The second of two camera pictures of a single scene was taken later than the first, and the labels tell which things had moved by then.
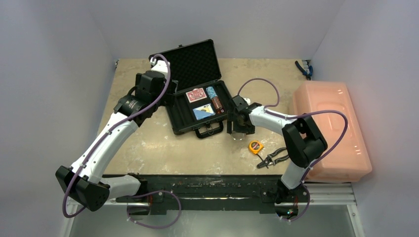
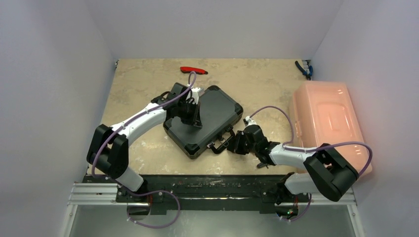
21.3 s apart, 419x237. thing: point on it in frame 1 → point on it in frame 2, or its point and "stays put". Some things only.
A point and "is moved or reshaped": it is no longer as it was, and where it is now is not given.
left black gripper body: x=168 y=99 → x=187 y=112
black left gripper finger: x=173 y=86 → x=197 y=120
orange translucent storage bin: x=349 y=161 stays put
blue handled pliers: x=308 y=74 stays put
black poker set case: x=198 y=99 is moved or reshaped
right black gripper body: x=238 y=127 → x=240 y=142
